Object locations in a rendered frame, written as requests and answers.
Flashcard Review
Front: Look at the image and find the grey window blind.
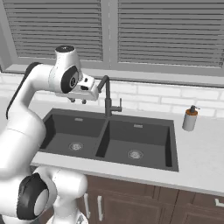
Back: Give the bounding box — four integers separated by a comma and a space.
2, 0, 105, 62
116, 0, 224, 69

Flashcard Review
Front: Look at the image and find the brown drawer front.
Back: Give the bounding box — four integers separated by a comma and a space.
190, 192, 224, 216

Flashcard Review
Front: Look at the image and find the grey soap dispenser brown pump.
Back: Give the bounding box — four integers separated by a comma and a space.
181, 104, 201, 132

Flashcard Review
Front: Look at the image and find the dark grey tap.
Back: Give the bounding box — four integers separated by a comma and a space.
97, 74, 123, 118

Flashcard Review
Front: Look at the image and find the grey window frame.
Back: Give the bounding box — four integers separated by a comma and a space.
0, 0, 224, 88

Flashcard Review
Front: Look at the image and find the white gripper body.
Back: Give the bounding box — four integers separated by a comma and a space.
55, 83, 101, 102

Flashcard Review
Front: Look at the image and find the white cupboard door handle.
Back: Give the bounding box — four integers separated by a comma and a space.
96, 195, 104, 222
83, 192, 91, 220

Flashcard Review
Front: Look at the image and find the dark grey double sink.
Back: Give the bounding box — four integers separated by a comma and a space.
38, 108, 179, 172

